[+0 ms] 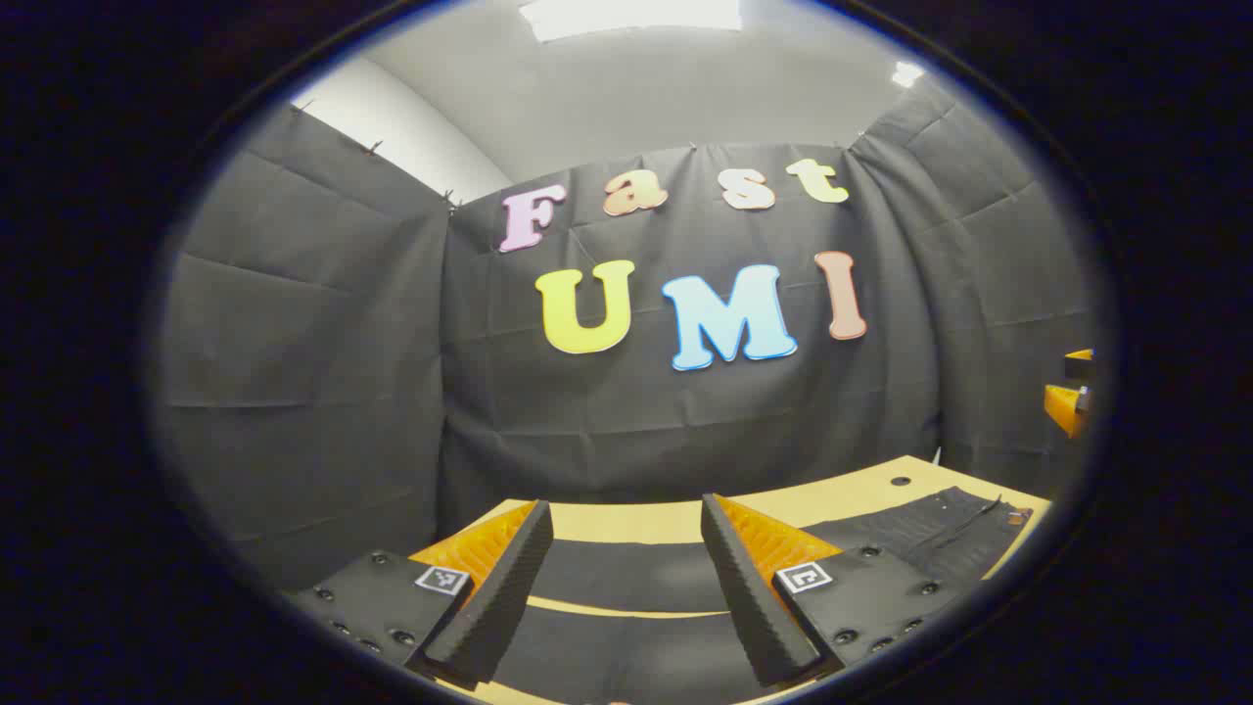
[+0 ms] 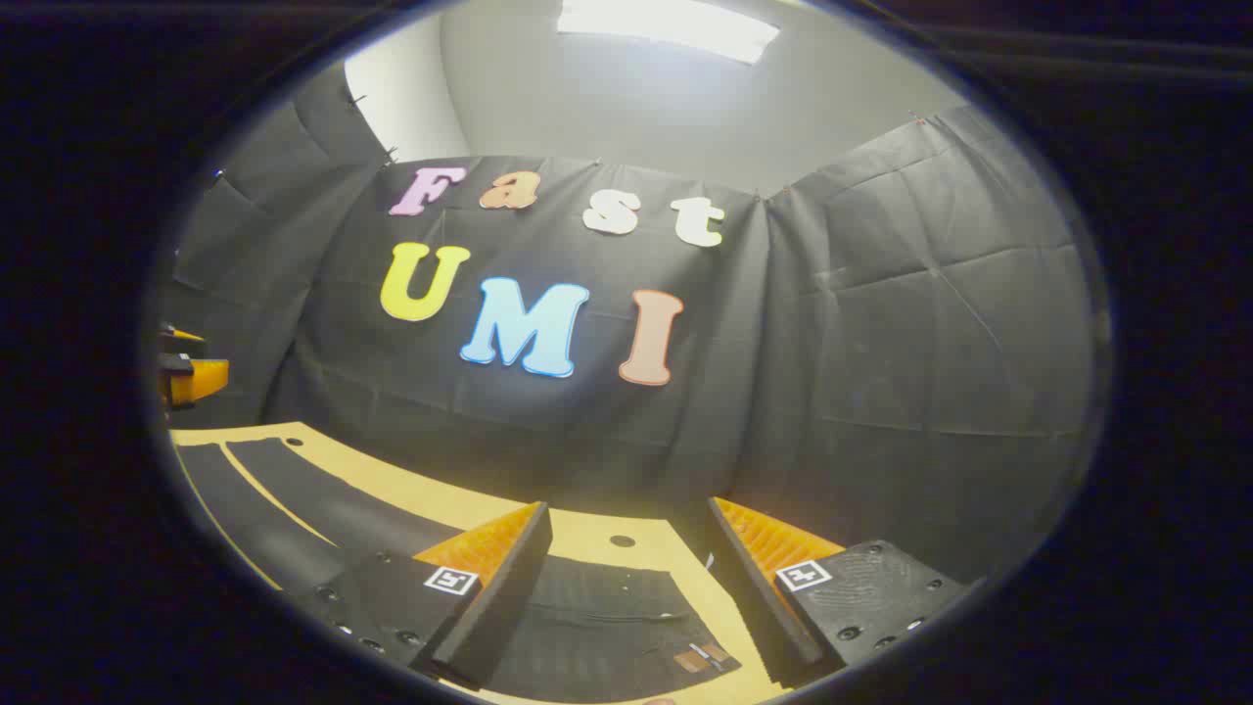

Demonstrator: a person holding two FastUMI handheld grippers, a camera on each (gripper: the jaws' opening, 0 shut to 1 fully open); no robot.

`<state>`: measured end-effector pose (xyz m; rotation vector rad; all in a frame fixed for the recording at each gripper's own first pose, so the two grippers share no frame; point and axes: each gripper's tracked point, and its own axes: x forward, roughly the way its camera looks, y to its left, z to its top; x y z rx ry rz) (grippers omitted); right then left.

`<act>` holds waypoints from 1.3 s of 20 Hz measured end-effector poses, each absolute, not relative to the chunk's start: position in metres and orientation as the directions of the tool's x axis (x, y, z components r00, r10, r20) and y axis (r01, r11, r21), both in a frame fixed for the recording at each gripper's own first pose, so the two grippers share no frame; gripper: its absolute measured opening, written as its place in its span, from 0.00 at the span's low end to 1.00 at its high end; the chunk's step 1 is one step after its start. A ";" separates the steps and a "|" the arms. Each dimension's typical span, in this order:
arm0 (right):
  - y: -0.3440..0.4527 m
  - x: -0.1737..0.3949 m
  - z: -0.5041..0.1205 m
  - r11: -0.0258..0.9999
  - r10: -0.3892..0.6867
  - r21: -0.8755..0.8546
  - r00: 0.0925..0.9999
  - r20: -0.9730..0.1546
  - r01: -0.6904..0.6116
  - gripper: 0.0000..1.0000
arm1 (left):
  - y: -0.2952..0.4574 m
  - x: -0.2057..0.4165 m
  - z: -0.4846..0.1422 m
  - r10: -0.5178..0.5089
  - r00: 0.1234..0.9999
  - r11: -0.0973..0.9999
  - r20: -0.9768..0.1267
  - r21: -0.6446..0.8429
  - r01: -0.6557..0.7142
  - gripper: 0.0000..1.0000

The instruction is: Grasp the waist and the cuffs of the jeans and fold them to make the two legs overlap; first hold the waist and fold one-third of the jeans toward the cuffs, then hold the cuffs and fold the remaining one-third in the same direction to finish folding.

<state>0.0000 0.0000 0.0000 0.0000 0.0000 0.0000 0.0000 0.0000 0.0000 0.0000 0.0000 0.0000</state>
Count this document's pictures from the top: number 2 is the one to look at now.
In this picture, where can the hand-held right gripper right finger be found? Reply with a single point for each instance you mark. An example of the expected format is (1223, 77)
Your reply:
(759, 597)

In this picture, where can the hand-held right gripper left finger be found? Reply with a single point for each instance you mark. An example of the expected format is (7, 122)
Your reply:
(504, 587)

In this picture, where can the black jeans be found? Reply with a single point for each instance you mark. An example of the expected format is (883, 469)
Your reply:
(587, 627)

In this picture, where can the black backdrop cloth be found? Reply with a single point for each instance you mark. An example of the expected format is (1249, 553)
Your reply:
(881, 343)

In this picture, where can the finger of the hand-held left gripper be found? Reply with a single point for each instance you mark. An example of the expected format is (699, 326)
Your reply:
(184, 336)
(201, 380)

